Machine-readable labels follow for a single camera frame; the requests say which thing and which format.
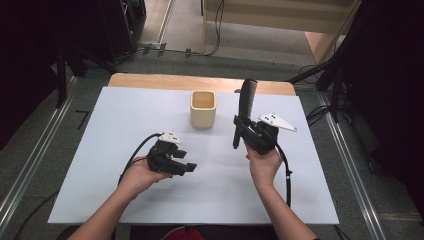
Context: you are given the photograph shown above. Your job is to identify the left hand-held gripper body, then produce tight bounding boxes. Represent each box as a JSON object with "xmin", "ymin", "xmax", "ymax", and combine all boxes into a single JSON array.
[{"xmin": 146, "ymin": 131, "xmax": 188, "ymax": 177}]

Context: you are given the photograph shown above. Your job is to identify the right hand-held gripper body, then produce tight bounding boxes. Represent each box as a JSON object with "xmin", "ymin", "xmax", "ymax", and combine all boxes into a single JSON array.
[{"xmin": 244, "ymin": 113, "xmax": 298, "ymax": 156}]

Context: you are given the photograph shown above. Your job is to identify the black comb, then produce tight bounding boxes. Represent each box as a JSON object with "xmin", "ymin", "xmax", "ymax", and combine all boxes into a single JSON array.
[{"xmin": 232, "ymin": 78, "xmax": 259, "ymax": 150}]

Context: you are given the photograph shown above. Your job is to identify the beige square cup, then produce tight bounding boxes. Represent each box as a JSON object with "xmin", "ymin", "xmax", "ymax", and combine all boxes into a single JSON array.
[{"xmin": 189, "ymin": 90, "xmax": 218, "ymax": 130}]

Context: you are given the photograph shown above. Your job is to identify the person's left hand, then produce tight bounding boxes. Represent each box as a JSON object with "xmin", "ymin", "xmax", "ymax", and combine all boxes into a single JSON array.
[{"xmin": 118, "ymin": 156, "xmax": 174, "ymax": 198}]

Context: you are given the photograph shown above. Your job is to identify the person's right hand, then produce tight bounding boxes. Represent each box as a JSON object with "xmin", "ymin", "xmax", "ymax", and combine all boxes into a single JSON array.
[{"xmin": 244, "ymin": 142, "xmax": 284, "ymax": 189}]

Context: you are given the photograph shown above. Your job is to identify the white table board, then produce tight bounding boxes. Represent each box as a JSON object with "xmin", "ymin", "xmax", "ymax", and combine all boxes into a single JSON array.
[{"xmin": 47, "ymin": 86, "xmax": 340, "ymax": 225}]

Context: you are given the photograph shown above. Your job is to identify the person's red clothing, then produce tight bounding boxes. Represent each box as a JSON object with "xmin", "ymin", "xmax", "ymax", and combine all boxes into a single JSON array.
[{"xmin": 164, "ymin": 226, "xmax": 206, "ymax": 240}]

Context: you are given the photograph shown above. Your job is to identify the person's dark pants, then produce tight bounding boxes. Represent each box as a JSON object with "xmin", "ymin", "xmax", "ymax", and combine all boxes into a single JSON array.
[{"xmin": 129, "ymin": 225, "xmax": 279, "ymax": 240}]

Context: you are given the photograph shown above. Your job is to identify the black metal stand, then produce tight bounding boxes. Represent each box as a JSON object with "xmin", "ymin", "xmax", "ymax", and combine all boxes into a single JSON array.
[
  {"xmin": 288, "ymin": 49, "xmax": 348, "ymax": 124},
  {"xmin": 54, "ymin": 43, "xmax": 118, "ymax": 109}
]

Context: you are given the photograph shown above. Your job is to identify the light wooden furniture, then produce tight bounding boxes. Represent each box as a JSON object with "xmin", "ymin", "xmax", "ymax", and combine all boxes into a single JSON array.
[{"xmin": 201, "ymin": 0, "xmax": 363, "ymax": 64}]

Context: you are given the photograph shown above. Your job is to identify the black cabinet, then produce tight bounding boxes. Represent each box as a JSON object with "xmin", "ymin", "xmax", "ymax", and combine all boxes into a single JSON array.
[{"xmin": 99, "ymin": 0, "xmax": 148, "ymax": 63}]

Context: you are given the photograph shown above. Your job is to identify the black curtain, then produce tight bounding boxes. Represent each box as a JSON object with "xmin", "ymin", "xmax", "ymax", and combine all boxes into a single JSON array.
[
  {"xmin": 333, "ymin": 0, "xmax": 424, "ymax": 218},
  {"xmin": 0, "ymin": 0, "xmax": 104, "ymax": 151}
]

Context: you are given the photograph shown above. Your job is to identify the left hand-held gripper cable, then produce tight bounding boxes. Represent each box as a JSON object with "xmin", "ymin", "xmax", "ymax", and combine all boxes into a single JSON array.
[{"xmin": 117, "ymin": 132, "xmax": 164, "ymax": 186}]

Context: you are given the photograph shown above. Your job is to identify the hand-held gripper cable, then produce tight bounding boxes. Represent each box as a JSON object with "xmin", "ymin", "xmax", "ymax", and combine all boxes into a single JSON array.
[
  {"xmin": 275, "ymin": 143, "xmax": 294, "ymax": 208},
  {"xmin": 117, "ymin": 132, "xmax": 164, "ymax": 186}
]

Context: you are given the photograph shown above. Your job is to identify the right hand-held gripper cable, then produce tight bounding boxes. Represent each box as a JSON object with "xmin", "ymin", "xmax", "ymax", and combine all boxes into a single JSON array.
[{"xmin": 275, "ymin": 143, "xmax": 294, "ymax": 208}]

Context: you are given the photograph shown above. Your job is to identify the coiled black floor cable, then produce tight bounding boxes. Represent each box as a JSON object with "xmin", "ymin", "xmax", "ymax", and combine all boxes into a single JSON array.
[{"xmin": 305, "ymin": 104, "xmax": 333, "ymax": 127}]

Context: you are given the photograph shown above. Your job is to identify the metal floor rail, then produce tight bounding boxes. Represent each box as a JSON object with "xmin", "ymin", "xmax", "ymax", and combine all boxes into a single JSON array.
[
  {"xmin": 316, "ymin": 91, "xmax": 388, "ymax": 240},
  {"xmin": 0, "ymin": 76, "xmax": 79, "ymax": 231}
]

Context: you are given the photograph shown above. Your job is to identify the hanging black cables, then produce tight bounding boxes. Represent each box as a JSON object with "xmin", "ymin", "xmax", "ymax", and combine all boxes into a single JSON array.
[{"xmin": 199, "ymin": 0, "xmax": 225, "ymax": 57}]

